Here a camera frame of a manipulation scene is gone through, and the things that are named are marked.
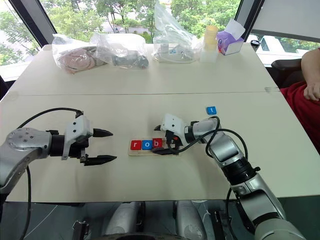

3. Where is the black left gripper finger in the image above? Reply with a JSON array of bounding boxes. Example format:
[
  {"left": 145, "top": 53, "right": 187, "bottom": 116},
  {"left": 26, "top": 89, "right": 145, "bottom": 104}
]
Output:
[
  {"left": 92, "top": 128, "right": 114, "bottom": 139},
  {"left": 84, "top": 154, "right": 118, "bottom": 167}
]

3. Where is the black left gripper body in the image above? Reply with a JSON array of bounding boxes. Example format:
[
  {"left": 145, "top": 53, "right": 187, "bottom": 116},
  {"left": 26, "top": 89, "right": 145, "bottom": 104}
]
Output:
[{"left": 68, "top": 132, "right": 95, "bottom": 165}]

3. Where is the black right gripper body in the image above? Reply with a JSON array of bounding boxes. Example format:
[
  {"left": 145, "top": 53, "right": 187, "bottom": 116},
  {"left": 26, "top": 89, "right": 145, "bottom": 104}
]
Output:
[{"left": 164, "top": 129, "right": 183, "bottom": 151}]

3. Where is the red letter b block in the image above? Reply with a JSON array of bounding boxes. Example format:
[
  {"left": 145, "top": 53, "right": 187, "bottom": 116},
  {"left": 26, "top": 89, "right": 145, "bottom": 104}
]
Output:
[{"left": 151, "top": 137, "right": 164, "bottom": 150}]

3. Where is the blue letter o block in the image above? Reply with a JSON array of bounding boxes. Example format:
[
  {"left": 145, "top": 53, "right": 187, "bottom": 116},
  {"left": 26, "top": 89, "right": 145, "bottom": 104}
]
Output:
[{"left": 141, "top": 139, "right": 154, "bottom": 151}]

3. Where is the wooden letter tray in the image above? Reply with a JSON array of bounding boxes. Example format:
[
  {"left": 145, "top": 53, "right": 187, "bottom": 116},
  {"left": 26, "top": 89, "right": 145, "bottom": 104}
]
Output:
[{"left": 127, "top": 138, "right": 181, "bottom": 158}]

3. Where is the red letter r block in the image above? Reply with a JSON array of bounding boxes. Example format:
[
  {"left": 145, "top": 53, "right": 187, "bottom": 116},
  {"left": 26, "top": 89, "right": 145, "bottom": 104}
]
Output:
[{"left": 130, "top": 139, "right": 143, "bottom": 151}]

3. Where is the silver robot leg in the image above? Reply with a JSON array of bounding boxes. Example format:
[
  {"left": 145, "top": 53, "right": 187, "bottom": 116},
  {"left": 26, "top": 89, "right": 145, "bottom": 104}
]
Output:
[
  {"left": 101, "top": 200, "right": 146, "bottom": 238},
  {"left": 174, "top": 199, "right": 209, "bottom": 240}
]

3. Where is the bare person hand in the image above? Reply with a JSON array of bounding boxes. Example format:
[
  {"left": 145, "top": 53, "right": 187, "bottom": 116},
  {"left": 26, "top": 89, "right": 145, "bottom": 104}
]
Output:
[{"left": 303, "top": 81, "right": 320, "bottom": 102}]

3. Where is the plastic bag with pink cloth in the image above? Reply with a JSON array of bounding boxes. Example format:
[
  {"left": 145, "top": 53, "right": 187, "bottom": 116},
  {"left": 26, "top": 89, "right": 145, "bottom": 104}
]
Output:
[{"left": 51, "top": 33, "right": 101, "bottom": 75}]

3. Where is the plastic bag with grey object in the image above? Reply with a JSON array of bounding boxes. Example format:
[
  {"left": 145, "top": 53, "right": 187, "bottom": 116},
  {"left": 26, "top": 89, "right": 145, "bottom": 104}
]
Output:
[{"left": 89, "top": 31, "right": 150, "bottom": 70}]

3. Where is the plastic bag with white parts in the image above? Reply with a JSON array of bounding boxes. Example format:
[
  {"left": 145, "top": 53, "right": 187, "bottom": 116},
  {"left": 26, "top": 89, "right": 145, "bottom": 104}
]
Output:
[{"left": 152, "top": 0, "right": 204, "bottom": 65}]

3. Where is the white plastic box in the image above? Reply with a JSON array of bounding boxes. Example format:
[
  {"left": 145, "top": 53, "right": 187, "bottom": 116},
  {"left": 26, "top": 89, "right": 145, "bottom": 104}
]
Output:
[{"left": 199, "top": 48, "right": 219, "bottom": 64}]

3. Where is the stack of yellow cups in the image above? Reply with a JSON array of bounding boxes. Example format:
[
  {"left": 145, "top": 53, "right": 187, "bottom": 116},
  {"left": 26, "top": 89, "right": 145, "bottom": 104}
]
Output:
[{"left": 203, "top": 24, "right": 219, "bottom": 53}]

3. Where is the purple tissue box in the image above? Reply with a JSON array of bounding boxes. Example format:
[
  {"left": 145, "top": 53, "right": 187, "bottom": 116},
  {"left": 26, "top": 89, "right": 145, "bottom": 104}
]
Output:
[{"left": 215, "top": 19, "right": 247, "bottom": 57}]

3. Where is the red person garment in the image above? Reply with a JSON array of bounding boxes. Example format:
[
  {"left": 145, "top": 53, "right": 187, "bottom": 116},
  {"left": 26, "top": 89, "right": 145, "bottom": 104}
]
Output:
[{"left": 279, "top": 80, "right": 320, "bottom": 152}]

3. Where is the black chair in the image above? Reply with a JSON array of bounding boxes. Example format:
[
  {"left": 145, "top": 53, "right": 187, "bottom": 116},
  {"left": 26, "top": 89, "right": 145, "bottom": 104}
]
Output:
[{"left": 270, "top": 58, "right": 306, "bottom": 89}]

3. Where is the white roller blind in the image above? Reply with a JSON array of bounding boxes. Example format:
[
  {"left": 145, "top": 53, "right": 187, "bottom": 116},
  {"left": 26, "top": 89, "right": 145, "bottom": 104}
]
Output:
[{"left": 249, "top": 0, "right": 320, "bottom": 39}]

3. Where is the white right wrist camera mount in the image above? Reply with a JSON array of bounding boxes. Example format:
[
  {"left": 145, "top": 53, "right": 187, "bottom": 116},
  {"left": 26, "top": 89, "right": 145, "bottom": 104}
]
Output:
[{"left": 160, "top": 113, "right": 186, "bottom": 139}]

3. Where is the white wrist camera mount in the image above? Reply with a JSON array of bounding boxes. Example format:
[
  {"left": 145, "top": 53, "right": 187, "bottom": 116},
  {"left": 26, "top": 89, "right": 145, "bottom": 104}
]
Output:
[
  {"left": 61, "top": 115, "right": 94, "bottom": 161},
  {"left": 160, "top": 113, "right": 186, "bottom": 139}
]

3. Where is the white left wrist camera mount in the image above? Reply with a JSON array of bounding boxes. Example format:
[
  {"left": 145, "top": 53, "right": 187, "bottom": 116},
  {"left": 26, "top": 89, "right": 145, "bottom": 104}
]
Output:
[{"left": 61, "top": 115, "right": 94, "bottom": 161}]

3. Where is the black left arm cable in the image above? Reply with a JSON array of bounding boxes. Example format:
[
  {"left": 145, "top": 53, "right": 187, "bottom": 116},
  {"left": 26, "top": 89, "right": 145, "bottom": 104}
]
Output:
[{"left": 17, "top": 107, "right": 84, "bottom": 240}]

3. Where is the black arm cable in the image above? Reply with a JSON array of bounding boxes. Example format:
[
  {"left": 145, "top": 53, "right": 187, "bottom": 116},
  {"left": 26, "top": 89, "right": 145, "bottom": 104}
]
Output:
[
  {"left": 165, "top": 115, "right": 249, "bottom": 164},
  {"left": 17, "top": 107, "right": 84, "bottom": 240}
]

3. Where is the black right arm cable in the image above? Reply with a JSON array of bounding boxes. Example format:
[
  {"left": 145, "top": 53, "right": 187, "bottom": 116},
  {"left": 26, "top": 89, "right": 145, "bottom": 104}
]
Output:
[{"left": 165, "top": 115, "right": 249, "bottom": 164}]

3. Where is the dark window frame pillar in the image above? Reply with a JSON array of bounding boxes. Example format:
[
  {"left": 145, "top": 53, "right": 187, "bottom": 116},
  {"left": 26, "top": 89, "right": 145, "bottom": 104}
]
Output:
[
  {"left": 234, "top": 0, "right": 266, "bottom": 39},
  {"left": 9, "top": 0, "right": 59, "bottom": 49}
]

